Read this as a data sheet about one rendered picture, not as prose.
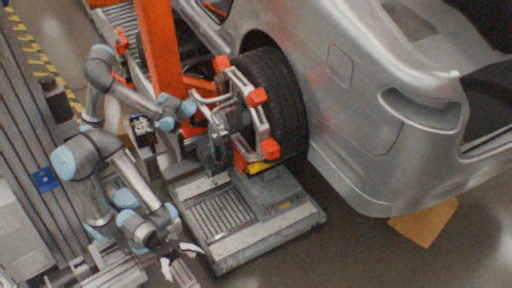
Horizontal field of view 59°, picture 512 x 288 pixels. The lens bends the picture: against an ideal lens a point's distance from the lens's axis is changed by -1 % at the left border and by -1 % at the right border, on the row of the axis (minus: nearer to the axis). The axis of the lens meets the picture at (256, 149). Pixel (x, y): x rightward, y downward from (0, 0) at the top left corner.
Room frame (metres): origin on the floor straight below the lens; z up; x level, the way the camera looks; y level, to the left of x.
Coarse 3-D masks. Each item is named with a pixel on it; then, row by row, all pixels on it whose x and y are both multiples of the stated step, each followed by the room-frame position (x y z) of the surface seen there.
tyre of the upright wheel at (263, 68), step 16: (272, 48) 2.19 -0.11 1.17; (240, 64) 2.08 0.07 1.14; (256, 64) 2.03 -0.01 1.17; (272, 64) 2.02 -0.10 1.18; (288, 64) 2.03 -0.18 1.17; (256, 80) 1.92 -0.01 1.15; (272, 80) 1.92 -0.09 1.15; (288, 80) 1.93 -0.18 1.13; (272, 96) 1.84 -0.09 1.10; (288, 96) 1.86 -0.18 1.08; (272, 112) 1.79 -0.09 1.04; (288, 112) 1.81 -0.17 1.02; (304, 112) 1.84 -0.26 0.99; (272, 128) 1.78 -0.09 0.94; (288, 128) 1.77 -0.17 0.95; (304, 128) 1.80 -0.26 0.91; (288, 144) 1.75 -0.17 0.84; (304, 144) 1.82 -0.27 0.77; (272, 160) 1.78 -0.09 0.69
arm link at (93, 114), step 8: (96, 48) 1.82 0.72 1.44; (104, 48) 1.83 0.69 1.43; (88, 56) 1.78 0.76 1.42; (96, 56) 1.76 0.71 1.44; (104, 56) 1.77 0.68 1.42; (112, 56) 1.82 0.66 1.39; (112, 64) 1.78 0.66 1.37; (88, 88) 1.78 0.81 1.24; (88, 96) 1.78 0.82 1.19; (96, 96) 1.77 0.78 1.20; (88, 104) 1.77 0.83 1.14; (96, 104) 1.77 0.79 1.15; (88, 112) 1.77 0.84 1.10; (96, 112) 1.77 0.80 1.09; (88, 120) 1.75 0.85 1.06; (96, 120) 1.76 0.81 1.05; (104, 120) 1.85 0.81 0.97
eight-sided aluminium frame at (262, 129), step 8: (224, 72) 2.06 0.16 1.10; (232, 72) 2.05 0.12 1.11; (216, 80) 2.17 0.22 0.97; (224, 80) 2.18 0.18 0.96; (232, 80) 1.98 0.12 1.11; (240, 80) 1.99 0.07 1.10; (216, 88) 2.19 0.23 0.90; (224, 88) 2.19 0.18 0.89; (240, 88) 1.90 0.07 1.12; (248, 88) 1.89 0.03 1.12; (216, 96) 2.20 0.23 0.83; (248, 104) 1.83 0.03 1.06; (256, 120) 1.77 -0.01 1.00; (264, 120) 1.78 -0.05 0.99; (256, 128) 1.76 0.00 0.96; (264, 128) 1.75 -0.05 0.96; (232, 136) 2.06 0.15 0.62; (240, 136) 2.05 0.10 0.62; (256, 136) 1.76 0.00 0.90; (264, 136) 1.77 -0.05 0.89; (256, 144) 1.76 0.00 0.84; (240, 152) 1.95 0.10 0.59; (248, 152) 1.93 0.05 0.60; (256, 152) 1.77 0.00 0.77; (248, 160) 1.86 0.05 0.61; (256, 160) 1.77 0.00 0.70
